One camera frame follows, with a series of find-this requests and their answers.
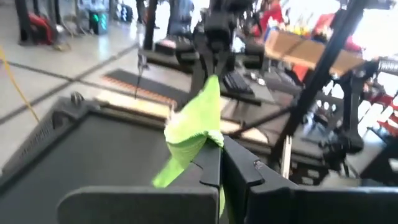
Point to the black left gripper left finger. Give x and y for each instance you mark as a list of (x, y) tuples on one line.
[(140, 205)]

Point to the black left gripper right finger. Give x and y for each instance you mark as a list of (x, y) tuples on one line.
[(295, 205)]

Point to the lime green towel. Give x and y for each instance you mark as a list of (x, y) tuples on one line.
[(196, 124)]

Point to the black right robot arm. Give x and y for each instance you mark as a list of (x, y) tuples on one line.
[(217, 34)]

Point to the black orange striped floor mat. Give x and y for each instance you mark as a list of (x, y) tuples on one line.
[(140, 84)]

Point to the black clamp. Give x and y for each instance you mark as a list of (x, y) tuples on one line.
[(77, 99)]

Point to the black computer keyboard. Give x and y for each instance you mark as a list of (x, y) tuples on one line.
[(237, 82)]

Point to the cardboard box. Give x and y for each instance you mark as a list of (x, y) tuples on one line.
[(298, 49)]

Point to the device with green lights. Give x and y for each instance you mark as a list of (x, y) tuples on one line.
[(99, 21)]

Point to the red machine part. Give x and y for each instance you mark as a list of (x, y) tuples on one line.
[(42, 28)]

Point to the black aluminium table frame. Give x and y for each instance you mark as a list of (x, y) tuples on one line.
[(323, 71)]

